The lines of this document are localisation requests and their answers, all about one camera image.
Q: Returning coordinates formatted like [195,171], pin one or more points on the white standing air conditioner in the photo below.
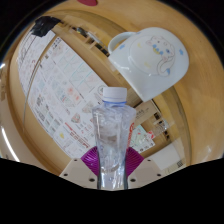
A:
[170,158]

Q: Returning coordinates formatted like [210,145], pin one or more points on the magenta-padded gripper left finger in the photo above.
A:
[78,171]

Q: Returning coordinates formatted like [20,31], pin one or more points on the clear plastic water bottle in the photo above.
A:
[113,140]

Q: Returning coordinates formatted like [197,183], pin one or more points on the white cartoon-print mug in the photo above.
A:
[153,63]

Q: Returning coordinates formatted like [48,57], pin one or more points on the large wall poster with map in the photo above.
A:
[66,93]

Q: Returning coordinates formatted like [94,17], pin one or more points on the white wall poster with charts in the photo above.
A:
[31,56]

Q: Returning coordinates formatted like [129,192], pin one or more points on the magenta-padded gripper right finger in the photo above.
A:
[143,170]

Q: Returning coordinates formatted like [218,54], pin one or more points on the flat round red coaster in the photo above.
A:
[88,2]

